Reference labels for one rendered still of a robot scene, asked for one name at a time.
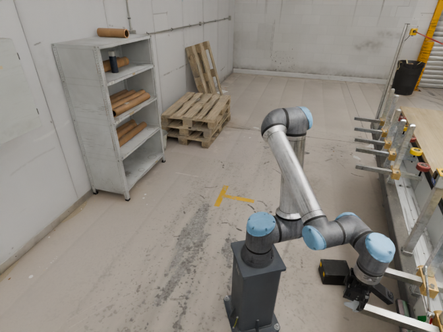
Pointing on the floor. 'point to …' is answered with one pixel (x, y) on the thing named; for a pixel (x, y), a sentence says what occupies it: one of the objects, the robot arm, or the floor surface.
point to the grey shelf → (88, 60)
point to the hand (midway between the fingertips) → (356, 309)
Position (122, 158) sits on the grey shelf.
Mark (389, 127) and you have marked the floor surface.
